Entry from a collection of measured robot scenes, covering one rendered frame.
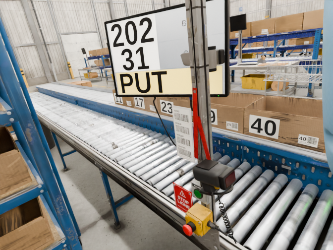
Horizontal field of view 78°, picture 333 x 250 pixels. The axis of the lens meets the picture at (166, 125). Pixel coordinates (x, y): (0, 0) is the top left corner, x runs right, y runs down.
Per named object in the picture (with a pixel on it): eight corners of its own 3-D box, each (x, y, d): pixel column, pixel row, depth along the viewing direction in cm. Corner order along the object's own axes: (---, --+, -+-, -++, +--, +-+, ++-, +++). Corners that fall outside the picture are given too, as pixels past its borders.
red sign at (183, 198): (175, 207, 88) (172, 182, 83) (177, 206, 88) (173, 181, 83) (205, 227, 76) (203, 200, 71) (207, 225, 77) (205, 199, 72)
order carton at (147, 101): (134, 108, 207) (131, 92, 201) (156, 101, 224) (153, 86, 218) (158, 114, 178) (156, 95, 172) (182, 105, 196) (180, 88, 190)
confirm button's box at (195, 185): (191, 197, 74) (189, 181, 71) (196, 193, 75) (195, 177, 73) (206, 206, 69) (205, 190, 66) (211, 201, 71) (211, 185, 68)
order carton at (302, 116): (243, 135, 122) (243, 107, 116) (264, 119, 140) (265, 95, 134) (323, 154, 94) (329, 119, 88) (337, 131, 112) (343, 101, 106)
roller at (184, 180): (158, 190, 103) (165, 198, 101) (218, 149, 134) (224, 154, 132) (157, 196, 106) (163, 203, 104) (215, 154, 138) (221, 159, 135)
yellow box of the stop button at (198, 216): (183, 229, 74) (181, 215, 72) (198, 216, 80) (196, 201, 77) (217, 255, 64) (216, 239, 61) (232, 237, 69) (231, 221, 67)
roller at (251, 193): (210, 234, 83) (209, 225, 81) (266, 174, 114) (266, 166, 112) (220, 242, 79) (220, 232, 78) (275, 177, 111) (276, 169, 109)
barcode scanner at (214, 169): (227, 208, 57) (222, 175, 54) (195, 194, 66) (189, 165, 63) (240, 195, 61) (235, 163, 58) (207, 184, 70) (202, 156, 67)
